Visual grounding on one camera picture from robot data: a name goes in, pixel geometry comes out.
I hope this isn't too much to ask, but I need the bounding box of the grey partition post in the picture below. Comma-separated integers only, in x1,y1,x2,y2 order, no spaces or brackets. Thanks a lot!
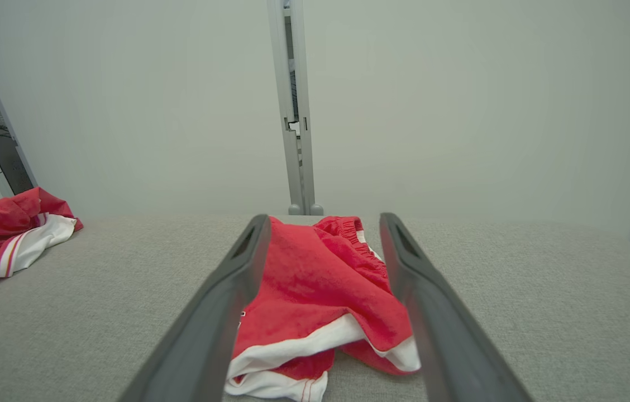
266,0,303,216
291,0,324,216

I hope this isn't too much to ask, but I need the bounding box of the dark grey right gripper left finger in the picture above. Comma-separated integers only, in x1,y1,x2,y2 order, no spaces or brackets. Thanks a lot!
120,214,272,402

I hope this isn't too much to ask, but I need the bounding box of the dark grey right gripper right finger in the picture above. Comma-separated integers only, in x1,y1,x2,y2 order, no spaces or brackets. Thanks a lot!
379,212,533,402

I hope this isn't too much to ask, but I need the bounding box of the red shorts white trim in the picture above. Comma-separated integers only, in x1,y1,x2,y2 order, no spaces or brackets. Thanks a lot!
225,216,422,402

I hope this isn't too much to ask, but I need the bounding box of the red white basketball jersey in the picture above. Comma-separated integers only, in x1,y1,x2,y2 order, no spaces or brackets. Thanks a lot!
0,187,84,296

